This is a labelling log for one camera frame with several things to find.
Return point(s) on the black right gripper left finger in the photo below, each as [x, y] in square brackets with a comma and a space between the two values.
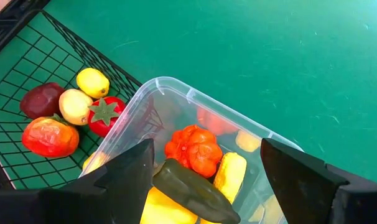
[126, 193]

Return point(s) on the orange-red bell pepper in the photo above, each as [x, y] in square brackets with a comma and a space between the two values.
[201, 155]

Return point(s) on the yellow bell pepper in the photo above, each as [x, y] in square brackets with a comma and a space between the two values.
[163, 211]

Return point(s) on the clear plastic container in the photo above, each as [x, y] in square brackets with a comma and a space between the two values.
[182, 105]

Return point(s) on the yellow lemon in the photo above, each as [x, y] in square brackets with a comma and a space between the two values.
[92, 82]

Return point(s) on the dark red apple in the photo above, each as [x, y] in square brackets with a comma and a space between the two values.
[40, 101]

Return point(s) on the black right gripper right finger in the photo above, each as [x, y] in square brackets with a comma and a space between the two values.
[300, 186]

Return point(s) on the orange-red wrinkled fruit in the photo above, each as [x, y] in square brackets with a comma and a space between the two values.
[48, 138]

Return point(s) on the dark green pepper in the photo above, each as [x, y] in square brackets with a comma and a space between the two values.
[191, 193]

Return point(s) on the yellow corn cob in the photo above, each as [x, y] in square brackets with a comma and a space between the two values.
[230, 174]

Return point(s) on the pale yellow round fruit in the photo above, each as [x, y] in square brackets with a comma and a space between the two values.
[73, 105]

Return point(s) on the red tomato with green calyx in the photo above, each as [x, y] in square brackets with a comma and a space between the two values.
[114, 105]

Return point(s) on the black metal frame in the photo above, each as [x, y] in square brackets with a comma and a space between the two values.
[23, 7]

